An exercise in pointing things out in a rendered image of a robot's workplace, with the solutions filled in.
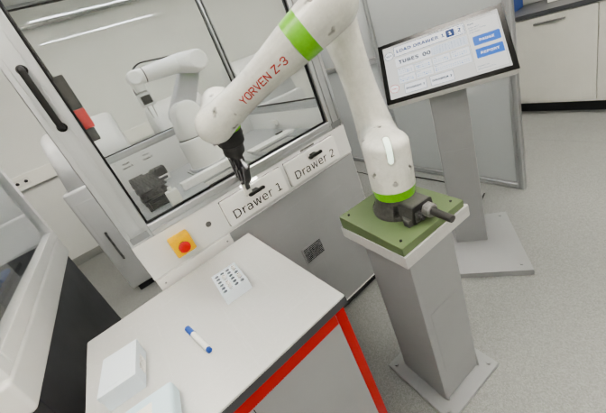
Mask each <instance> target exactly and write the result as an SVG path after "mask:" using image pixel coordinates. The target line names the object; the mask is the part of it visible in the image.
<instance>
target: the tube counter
mask: <svg viewBox="0 0 606 413"><path fill-rule="evenodd" d="M466 44H469V43H468V40H467V36H466V35H465V36H462V37H459V38H456V39H453V40H451V41H447V42H444V43H441V44H438V45H436V46H433V47H430V48H427V49H424V50H422V51H421V54H422V59H424V58H427V57H430V56H433V55H436V54H438V53H442V52H445V51H448V50H452V49H455V48H458V47H461V46H464V45H466Z"/></svg>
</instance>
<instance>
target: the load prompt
mask: <svg viewBox="0 0 606 413"><path fill-rule="evenodd" d="M464 33H466V32H465V28H464V23H460V24H458V25H456V26H453V27H450V28H447V29H444V30H443V31H440V32H435V33H432V34H430V35H428V36H425V37H422V38H419V39H417V40H414V41H410V42H407V43H405V44H402V45H400V46H397V47H394V48H393V52H394V57H398V56H400V55H403V54H406V53H409V52H412V51H414V50H418V49H421V48H424V47H426V46H429V45H432V44H435V43H438V42H441V41H445V40H447V39H450V38H453V37H455V36H458V35H461V34H464Z"/></svg>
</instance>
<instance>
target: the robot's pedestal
mask: <svg viewBox="0 0 606 413"><path fill-rule="evenodd" d="M454 215H455V220H454V221H453V223H449V222H447V221H446V222H444V223H443V224H442V225H441V226H440V227H438V228H437V229H436V230H435V231H434V232H433V233H432V234H431V235H430V236H429V237H427V238H426V239H425V240H424V241H423V242H422V243H420V244H419V245H418V246H417V247H416V248H414V249H413V250H412V251H411V252H410V253H408V254H407V255H406V256H405V257H403V256H401V255H398V254H396V253H395V252H392V251H390V250H388V249H386V248H384V247H382V246H380V245H378V244H377V243H374V242H372V241H369V240H367V239H365V238H363V237H361V236H360V235H358V234H355V233H353V232H351V231H349V230H347V229H345V228H343V227H341V229H342V231H343V234H344V236H345V237H347V238H349V239H350V240H352V241H354V242H356V243H358V244H360V245H362V246H364V247H365V249H366V251H367V253H368V256H369V259H370V262H371V265H372V269H373V272H374V275H375V278H376V280H377V282H378V285H379V288H380V291H381V295H382V298H383V301H384V304H385V306H386V308H387V311H388V314H389V317H390V321H391V324H392V327H393V330H394V333H395V335H396V337H397V340H398V343H399V348H400V350H401V353H400V354H399V355H398V356H397V357H396V358H395V359H394V360H393V361H392V362H391V363H390V364H389V366H390V368H391V369H392V370H393V371H395V372H396V373H397V374H398V375H399V376H400V378H401V379H403V380H404V381H405V382H406V383H407V384H408V385H409V386H410V387H411V388H412V389H413V390H415V391H416V392H417V393H418V394H419V395H420V396H421V397H422V398H423V399H424V400H426V401H427V402H428V403H429V404H430V405H431V406H432V407H433V408H434V409H435V410H436V411H438V412H439V413H461V412H462V411H463V410H464V408H465V407H466V406H467V404H468V403H469V402H470V401H471V399H472V398H473V397H474V395H475V394H476V393H477V392H478V390H479V389H480V388H481V386H482V385H483V384H484V383H485V382H486V381H487V380H488V378H489V377H490V376H491V374H492V373H493V372H494V371H495V369H496V368H497V367H498V366H499V363H497V362H496V361H494V360H493V359H492V358H490V357H489V356H487V355H486V354H484V353H482V352H481V351H479V350H477V349H476V348H474V343H473V335H472V330H471V326H470V321H469V317H468V312H467V307H466V303H465V298H464V290H463V285H462V280H461V275H460V271H459V266H458V261H457V257H456V252H455V244H454V239H453V235H452V231H453V230H454V229H455V228H456V227H457V226H458V225H459V224H461V223H462V222H463V220H464V219H466V218H467V217H468V216H469V215H470V212H469V207H468V205H467V204H464V206H463V207H462V208H461V209H460V210H459V211H457V212H456V213H455V214H454Z"/></svg>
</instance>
